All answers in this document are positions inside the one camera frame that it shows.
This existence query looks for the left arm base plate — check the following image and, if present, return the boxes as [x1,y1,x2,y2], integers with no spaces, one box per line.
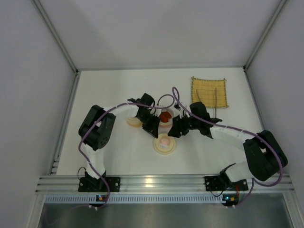
[78,176,121,192]

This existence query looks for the aluminium mounting rail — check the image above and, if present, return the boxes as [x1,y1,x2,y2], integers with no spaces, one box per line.
[35,174,293,193]

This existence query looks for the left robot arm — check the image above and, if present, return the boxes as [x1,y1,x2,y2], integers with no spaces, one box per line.
[78,93,160,182]

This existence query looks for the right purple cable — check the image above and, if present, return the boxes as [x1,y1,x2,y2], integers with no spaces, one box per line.
[171,86,285,209]

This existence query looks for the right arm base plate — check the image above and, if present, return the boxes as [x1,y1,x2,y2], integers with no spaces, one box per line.
[204,175,249,192]

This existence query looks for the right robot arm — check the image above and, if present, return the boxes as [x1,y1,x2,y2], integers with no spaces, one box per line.
[168,102,288,185]

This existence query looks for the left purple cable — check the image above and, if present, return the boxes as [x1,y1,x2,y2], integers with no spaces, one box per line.
[78,94,175,209]

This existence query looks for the cream lid pink valve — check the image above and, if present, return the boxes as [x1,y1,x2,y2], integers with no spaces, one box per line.
[153,133,176,155]

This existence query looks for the purple cable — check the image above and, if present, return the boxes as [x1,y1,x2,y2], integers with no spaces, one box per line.
[78,94,175,209]
[171,86,285,209]

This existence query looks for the steel food tongs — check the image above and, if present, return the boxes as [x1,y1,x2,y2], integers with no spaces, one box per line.
[195,87,217,118]

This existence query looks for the slotted cable duct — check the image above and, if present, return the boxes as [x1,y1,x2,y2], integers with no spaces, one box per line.
[45,193,224,204]

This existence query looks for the cream lunch box lid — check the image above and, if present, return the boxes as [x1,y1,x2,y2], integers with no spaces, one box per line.
[126,117,143,127]

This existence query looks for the pink lunch box bowl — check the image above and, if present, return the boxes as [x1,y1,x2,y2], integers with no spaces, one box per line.
[159,108,175,128]

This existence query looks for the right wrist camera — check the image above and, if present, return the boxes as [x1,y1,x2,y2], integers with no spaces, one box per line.
[173,102,184,112]

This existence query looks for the woven bamboo tray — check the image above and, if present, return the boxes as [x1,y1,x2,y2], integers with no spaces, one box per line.
[191,77,229,108]

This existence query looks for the orange fried chicken wing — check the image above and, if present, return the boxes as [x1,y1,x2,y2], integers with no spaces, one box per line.
[160,111,172,123]

